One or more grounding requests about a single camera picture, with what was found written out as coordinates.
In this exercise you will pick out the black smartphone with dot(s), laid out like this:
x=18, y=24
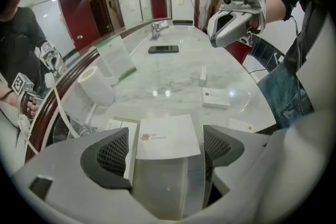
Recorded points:
x=163, y=49

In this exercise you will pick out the glass tumbler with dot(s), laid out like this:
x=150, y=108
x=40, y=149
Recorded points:
x=84, y=129

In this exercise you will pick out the large wall mirror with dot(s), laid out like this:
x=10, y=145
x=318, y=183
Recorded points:
x=65, y=21

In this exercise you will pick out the white hanging bathrobe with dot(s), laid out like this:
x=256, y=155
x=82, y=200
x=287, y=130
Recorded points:
x=206, y=5

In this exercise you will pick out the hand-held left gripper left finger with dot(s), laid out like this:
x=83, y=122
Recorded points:
x=65, y=165

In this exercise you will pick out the person's right hand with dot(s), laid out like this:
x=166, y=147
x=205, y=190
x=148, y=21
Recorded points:
x=255, y=23

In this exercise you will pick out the person's right forearm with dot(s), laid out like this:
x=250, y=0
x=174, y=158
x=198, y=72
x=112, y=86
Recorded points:
x=275, y=9

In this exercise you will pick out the white rectangular packet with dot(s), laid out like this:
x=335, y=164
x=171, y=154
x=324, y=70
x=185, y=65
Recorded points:
x=202, y=76
x=114, y=124

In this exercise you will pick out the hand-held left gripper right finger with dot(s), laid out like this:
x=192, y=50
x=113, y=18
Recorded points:
x=236, y=147

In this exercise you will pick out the person's blue jeans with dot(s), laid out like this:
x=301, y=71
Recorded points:
x=283, y=91

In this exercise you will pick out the white toilet paper roll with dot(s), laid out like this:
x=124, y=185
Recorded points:
x=97, y=86

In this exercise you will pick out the chrome faucet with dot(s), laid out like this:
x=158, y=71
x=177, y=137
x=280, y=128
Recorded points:
x=157, y=30

